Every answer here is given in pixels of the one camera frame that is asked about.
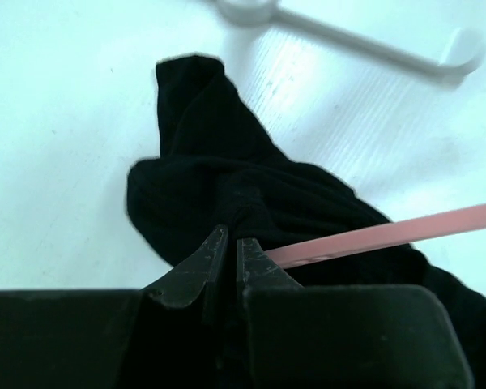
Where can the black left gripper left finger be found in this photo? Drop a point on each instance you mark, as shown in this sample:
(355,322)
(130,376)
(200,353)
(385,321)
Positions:
(161,336)

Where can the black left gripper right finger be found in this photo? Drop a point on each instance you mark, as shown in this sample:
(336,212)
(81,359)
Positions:
(381,336)

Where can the black t shirt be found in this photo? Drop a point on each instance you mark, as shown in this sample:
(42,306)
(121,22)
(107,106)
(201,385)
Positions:
(218,165)

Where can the pink hanger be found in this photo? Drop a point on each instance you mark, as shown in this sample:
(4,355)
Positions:
(381,236)

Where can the silver clothes rack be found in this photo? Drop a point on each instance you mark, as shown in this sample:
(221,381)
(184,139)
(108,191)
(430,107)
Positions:
(463,54)

